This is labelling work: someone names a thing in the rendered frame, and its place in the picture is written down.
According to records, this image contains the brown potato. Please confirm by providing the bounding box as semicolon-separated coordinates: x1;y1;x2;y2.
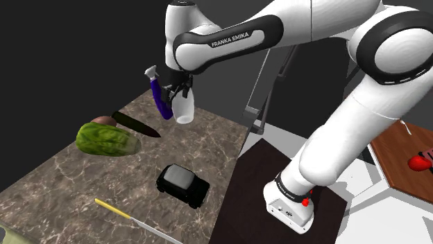
90;116;118;128

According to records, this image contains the purple spray bottle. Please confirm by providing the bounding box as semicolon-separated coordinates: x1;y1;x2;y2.
144;64;174;121

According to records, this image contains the yellow-handled knife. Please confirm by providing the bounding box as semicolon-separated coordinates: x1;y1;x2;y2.
94;198;184;244

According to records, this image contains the pale green object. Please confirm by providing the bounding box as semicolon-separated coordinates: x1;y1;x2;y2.
0;223;26;244

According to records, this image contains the green lettuce head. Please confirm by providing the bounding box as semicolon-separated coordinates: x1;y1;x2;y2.
75;121;142;157

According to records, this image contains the dark kitchen knife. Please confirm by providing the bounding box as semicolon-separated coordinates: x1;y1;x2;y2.
111;111;162;139

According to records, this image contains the brown wooden table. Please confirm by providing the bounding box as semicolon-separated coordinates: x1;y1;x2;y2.
368;119;433;206

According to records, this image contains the white bottle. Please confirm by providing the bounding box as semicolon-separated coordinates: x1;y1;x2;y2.
171;87;196;125

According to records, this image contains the dark maroon robot stand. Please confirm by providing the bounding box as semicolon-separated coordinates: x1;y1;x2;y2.
208;138;348;244

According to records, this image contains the grey metal ladder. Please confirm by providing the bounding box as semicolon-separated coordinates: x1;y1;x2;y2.
240;44;299;136

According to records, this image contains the black toy car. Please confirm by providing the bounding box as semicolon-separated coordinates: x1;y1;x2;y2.
155;164;211;209

